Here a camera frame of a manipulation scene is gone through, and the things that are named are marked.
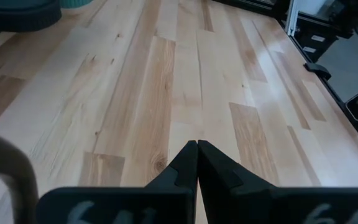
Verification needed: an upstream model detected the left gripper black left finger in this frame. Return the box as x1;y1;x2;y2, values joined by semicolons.
37;140;198;224

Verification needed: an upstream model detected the black aluminium rig frame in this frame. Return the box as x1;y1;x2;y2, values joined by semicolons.
211;0;358;158

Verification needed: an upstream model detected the black box with white labels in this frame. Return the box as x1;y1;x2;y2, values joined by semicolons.
292;15;354;63

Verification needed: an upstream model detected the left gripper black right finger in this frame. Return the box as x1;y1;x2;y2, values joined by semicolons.
198;140;358;224

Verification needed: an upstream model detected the white metal post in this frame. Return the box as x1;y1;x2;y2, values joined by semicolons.
285;0;300;37

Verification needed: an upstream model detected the black rubber slide sandal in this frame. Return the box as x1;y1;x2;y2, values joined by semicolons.
0;0;62;34

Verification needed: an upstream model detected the teal rubber slide sandal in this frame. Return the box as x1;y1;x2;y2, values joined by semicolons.
59;0;94;9

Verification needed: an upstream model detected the small black table clamp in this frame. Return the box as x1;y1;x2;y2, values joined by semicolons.
303;62;333;81

